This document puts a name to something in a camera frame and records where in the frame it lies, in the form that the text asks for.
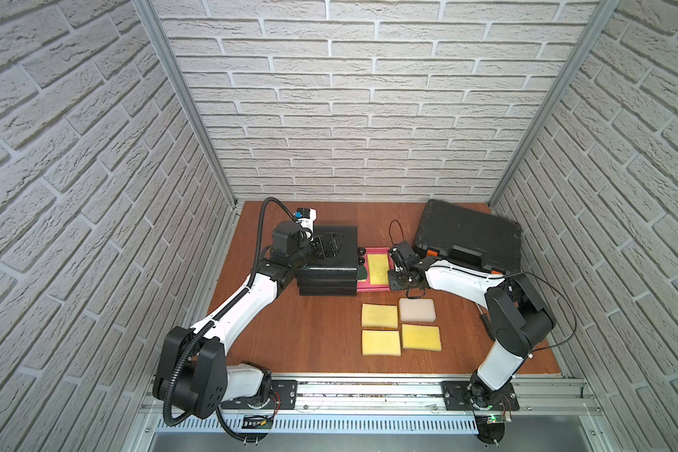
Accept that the pink bottom drawer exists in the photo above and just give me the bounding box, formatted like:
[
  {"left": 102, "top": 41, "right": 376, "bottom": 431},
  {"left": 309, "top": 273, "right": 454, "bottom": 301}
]
[{"left": 357, "top": 247, "right": 395, "bottom": 293}]

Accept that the left aluminium corner post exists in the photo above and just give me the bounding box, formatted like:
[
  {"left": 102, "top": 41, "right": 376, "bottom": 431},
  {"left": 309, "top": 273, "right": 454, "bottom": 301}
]
[{"left": 134, "top": 0, "right": 238, "bottom": 208}]

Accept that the green wavy scouring sponge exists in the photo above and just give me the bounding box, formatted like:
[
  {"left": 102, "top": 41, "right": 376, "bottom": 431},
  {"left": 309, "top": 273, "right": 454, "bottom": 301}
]
[{"left": 357, "top": 265, "right": 369, "bottom": 284}]

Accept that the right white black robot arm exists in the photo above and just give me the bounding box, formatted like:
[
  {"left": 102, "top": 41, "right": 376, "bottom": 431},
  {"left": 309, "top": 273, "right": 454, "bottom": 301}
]
[{"left": 388, "top": 241, "right": 557, "bottom": 411}]

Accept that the black drawer cabinet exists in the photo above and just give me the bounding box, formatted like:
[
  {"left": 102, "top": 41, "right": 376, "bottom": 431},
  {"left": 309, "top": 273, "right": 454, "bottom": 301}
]
[{"left": 296, "top": 225, "right": 359, "bottom": 297}]

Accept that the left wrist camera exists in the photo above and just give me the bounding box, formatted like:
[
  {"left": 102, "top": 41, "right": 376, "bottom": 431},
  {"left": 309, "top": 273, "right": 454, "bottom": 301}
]
[{"left": 294, "top": 207, "right": 318, "bottom": 231}]

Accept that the right aluminium corner post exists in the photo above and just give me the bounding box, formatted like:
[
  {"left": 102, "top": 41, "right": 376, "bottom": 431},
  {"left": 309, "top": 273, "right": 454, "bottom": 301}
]
[{"left": 487, "top": 0, "right": 620, "bottom": 208}]

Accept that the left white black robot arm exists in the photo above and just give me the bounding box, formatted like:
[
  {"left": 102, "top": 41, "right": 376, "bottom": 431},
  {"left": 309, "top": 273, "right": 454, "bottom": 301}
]
[{"left": 153, "top": 220, "right": 345, "bottom": 427}]

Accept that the white ventilation grille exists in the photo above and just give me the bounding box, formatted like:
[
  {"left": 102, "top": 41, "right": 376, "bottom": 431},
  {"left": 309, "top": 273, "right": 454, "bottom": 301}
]
[{"left": 153, "top": 416, "right": 480, "bottom": 435}]

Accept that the right thin black cable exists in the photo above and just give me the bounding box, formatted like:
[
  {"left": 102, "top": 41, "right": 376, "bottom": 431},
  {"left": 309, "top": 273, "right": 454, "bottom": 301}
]
[{"left": 387, "top": 218, "right": 578, "bottom": 355}]

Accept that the black plastic tool case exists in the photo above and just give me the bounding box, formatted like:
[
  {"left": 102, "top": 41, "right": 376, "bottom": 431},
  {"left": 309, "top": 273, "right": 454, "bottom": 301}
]
[{"left": 414, "top": 200, "right": 522, "bottom": 274}]

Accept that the black handled screwdriver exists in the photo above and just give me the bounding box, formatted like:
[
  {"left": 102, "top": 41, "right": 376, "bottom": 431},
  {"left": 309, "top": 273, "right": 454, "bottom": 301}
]
[{"left": 478, "top": 306, "right": 495, "bottom": 341}]

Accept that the left black corrugated cable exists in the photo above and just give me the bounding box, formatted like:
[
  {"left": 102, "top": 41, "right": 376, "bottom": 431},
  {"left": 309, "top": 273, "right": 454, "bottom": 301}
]
[{"left": 162, "top": 196, "right": 296, "bottom": 428}]

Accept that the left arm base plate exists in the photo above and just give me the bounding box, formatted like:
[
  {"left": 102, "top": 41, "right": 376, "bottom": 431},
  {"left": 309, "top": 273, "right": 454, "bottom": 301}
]
[{"left": 221, "top": 380, "right": 299, "bottom": 410}]

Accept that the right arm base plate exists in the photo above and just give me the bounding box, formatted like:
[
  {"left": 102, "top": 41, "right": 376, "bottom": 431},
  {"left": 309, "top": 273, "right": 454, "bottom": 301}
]
[{"left": 440, "top": 380, "right": 520, "bottom": 412}]

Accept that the aluminium corner post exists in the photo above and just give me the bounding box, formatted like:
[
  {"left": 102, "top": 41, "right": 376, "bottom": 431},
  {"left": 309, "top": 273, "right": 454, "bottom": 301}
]
[
  {"left": 134, "top": 0, "right": 238, "bottom": 208},
  {"left": 487, "top": 0, "right": 620, "bottom": 208}
]

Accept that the beige sponge pad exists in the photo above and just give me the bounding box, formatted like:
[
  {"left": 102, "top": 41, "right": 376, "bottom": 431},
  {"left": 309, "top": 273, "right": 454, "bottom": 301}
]
[{"left": 399, "top": 298, "right": 437, "bottom": 323}]

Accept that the bright yellow porous sponge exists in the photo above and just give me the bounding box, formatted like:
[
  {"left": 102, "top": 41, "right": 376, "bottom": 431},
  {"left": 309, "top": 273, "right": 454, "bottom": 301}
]
[{"left": 366, "top": 253, "right": 390, "bottom": 286}]

